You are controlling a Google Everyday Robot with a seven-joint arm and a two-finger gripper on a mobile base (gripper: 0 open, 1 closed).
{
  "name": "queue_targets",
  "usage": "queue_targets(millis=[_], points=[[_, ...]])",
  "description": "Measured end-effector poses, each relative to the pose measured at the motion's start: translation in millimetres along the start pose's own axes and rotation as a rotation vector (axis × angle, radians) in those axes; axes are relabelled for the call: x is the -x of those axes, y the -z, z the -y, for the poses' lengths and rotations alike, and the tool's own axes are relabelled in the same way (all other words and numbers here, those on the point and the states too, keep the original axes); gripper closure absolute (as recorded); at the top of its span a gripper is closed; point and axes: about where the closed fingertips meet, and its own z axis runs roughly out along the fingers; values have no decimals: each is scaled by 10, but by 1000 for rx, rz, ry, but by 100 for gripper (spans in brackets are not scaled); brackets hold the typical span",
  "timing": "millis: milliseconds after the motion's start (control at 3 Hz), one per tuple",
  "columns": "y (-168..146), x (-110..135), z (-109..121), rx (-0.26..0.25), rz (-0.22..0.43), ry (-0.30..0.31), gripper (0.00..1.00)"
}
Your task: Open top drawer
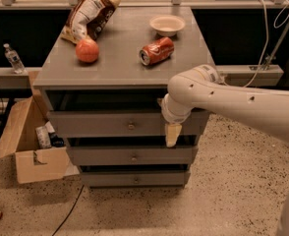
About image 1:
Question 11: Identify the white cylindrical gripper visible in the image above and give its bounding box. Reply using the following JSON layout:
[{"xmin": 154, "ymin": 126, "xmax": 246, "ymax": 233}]
[{"xmin": 161, "ymin": 93, "xmax": 194, "ymax": 148}]

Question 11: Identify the grey top drawer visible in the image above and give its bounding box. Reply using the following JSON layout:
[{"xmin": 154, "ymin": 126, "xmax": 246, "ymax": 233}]
[{"xmin": 47, "ymin": 109, "xmax": 211, "ymax": 139}]

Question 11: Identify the grey drawer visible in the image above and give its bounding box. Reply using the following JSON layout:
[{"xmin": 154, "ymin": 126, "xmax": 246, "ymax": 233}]
[
  {"xmin": 47, "ymin": 109, "xmax": 211, "ymax": 139},
  {"xmin": 81, "ymin": 171, "xmax": 190, "ymax": 187},
  {"xmin": 67, "ymin": 146, "xmax": 198, "ymax": 166}
]

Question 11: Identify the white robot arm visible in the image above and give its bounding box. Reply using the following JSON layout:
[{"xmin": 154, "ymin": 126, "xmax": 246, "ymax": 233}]
[{"xmin": 161, "ymin": 65, "xmax": 289, "ymax": 147}]

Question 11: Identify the grey bottom drawer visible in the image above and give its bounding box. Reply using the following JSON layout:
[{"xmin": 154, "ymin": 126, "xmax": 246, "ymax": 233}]
[{"xmin": 81, "ymin": 171, "xmax": 190, "ymax": 187}]

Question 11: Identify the grey drawer cabinet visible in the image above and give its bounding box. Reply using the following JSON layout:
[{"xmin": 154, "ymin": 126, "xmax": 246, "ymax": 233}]
[{"xmin": 33, "ymin": 7, "xmax": 213, "ymax": 176}]

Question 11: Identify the grey middle drawer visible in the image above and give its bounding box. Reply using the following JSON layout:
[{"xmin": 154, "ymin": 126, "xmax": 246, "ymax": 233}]
[{"xmin": 67, "ymin": 146, "xmax": 198, "ymax": 166}]

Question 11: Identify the open cardboard box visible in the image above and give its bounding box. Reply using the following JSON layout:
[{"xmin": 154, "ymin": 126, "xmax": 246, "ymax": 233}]
[{"xmin": 0, "ymin": 72, "xmax": 79, "ymax": 184}]

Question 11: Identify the red soda can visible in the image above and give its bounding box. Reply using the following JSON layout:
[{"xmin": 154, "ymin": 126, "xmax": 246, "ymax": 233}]
[{"xmin": 139, "ymin": 37, "xmax": 174, "ymax": 66}]

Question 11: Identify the white bowl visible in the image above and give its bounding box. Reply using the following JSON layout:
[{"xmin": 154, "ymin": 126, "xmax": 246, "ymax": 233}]
[{"xmin": 149, "ymin": 15, "xmax": 186, "ymax": 36}]

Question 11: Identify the orange ball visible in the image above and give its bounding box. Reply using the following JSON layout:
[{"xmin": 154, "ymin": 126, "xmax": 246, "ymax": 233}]
[{"xmin": 76, "ymin": 39, "xmax": 99, "ymax": 63}]

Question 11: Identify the can inside cardboard box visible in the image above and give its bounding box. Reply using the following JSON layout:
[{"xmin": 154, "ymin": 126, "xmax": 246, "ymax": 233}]
[{"xmin": 35, "ymin": 126, "xmax": 51, "ymax": 149}]

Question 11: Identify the brown chip bag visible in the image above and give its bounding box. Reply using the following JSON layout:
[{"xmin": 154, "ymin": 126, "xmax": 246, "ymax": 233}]
[{"xmin": 61, "ymin": 0, "xmax": 121, "ymax": 44}]

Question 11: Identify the clear water bottle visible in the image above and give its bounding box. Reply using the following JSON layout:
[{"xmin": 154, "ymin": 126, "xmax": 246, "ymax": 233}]
[{"xmin": 3, "ymin": 43, "xmax": 25, "ymax": 74}]

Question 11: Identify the black floor cable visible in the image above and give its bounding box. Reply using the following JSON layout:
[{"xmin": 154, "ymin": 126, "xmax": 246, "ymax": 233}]
[{"xmin": 51, "ymin": 184, "xmax": 86, "ymax": 236}]

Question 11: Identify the metal railing post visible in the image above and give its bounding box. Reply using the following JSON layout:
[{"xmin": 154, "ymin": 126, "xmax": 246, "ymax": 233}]
[{"xmin": 261, "ymin": 18, "xmax": 289, "ymax": 70}]

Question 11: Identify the white cable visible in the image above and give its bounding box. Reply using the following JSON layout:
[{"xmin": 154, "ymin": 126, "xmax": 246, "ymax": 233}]
[{"xmin": 221, "ymin": 0, "xmax": 289, "ymax": 89}]

